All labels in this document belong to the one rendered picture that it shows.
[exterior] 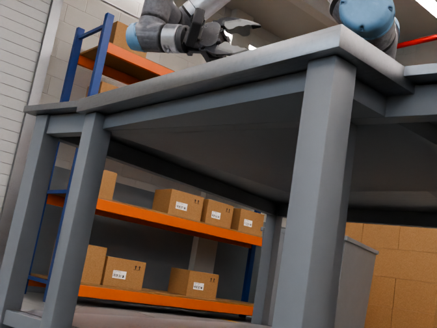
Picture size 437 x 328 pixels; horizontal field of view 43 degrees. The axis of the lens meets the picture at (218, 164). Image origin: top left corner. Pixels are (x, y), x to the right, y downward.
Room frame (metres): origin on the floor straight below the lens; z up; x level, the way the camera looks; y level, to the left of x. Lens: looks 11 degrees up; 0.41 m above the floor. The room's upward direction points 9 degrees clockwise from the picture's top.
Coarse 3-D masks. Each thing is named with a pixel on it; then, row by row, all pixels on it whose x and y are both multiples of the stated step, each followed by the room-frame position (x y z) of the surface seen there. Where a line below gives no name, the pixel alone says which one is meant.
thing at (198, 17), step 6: (198, 12) 1.24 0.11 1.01; (204, 12) 1.24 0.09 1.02; (192, 18) 1.25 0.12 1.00; (198, 18) 1.24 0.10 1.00; (204, 18) 1.25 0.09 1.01; (192, 24) 1.24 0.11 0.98; (198, 24) 1.24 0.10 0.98; (192, 30) 1.27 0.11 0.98; (198, 30) 1.26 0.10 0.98; (192, 36) 1.30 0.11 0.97; (186, 42) 1.33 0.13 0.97; (192, 42) 1.32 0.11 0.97
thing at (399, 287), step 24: (360, 240) 5.14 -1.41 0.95; (384, 240) 4.97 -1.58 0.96; (408, 240) 4.82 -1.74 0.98; (432, 240) 4.67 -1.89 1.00; (384, 264) 4.96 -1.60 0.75; (408, 264) 4.80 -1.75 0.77; (432, 264) 4.66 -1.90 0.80; (384, 288) 4.94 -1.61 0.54; (408, 288) 4.79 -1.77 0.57; (432, 288) 4.65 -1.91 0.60; (384, 312) 4.92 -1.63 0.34; (408, 312) 4.77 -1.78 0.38; (432, 312) 4.64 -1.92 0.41
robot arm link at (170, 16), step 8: (144, 0) 1.39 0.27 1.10; (152, 0) 1.37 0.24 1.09; (160, 0) 1.37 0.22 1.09; (168, 0) 1.38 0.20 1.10; (144, 8) 1.38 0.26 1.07; (152, 8) 1.37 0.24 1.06; (160, 8) 1.37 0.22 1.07; (168, 8) 1.39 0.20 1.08; (176, 8) 1.43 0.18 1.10; (160, 16) 1.37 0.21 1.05; (168, 16) 1.40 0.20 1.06; (176, 16) 1.44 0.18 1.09
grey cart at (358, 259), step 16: (352, 240) 3.70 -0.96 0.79; (352, 256) 3.79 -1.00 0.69; (368, 256) 4.11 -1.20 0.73; (352, 272) 3.84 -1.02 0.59; (368, 272) 4.17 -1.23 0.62; (352, 288) 3.89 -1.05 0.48; (368, 288) 4.23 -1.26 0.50; (272, 304) 3.87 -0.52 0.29; (352, 304) 3.94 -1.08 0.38; (272, 320) 3.87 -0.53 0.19; (336, 320) 3.68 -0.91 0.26; (352, 320) 4.00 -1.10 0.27
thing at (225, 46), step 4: (220, 44) 1.29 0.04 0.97; (224, 44) 1.29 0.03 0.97; (228, 44) 1.29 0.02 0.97; (220, 48) 1.29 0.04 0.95; (224, 48) 1.29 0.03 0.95; (228, 48) 1.28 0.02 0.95; (232, 48) 1.28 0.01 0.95; (236, 48) 1.28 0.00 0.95; (240, 48) 1.27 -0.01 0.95; (244, 48) 1.27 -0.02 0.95; (232, 52) 1.28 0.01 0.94; (236, 52) 1.28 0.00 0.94; (240, 52) 1.27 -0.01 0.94
